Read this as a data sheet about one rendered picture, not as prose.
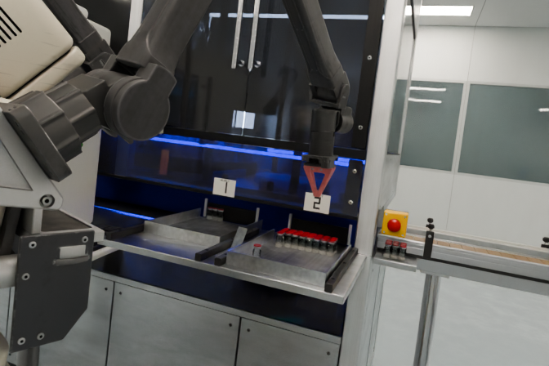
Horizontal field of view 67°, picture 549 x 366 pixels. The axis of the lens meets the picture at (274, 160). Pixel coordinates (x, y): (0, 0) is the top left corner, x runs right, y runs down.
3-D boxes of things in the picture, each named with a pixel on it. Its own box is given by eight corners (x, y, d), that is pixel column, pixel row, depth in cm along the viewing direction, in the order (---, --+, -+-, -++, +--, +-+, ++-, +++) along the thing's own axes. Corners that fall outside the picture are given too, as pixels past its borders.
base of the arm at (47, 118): (-21, 108, 48) (11, 113, 40) (43, 76, 52) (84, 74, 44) (24, 168, 52) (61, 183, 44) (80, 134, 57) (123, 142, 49)
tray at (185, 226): (199, 216, 160) (200, 207, 160) (261, 229, 151) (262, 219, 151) (143, 231, 128) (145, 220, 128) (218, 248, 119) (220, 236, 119)
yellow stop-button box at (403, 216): (382, 229, 136) (386, 207, 135) (405, 234, 133) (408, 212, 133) (381, 234, 129) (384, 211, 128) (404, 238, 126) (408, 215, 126)
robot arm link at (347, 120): (311, 77, 96) (344, 83, 92) (335, 82, 106) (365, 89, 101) (301, 127, 99) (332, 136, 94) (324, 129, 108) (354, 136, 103)
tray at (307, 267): (272, 238, 138) (274, 229, 138) (350, 255, 129) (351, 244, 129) (225, 264, 106) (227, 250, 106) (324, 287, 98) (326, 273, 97)
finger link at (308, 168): (335, 195, 102) (338, 158, 101) (328, 200, 95) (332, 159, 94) (308, 192, 104) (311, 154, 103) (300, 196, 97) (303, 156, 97)
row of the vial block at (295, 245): (278, 243, 132) (280, 229, 132) (333, 255, 126) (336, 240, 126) (276, 245, 130) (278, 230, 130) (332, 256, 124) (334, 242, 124)
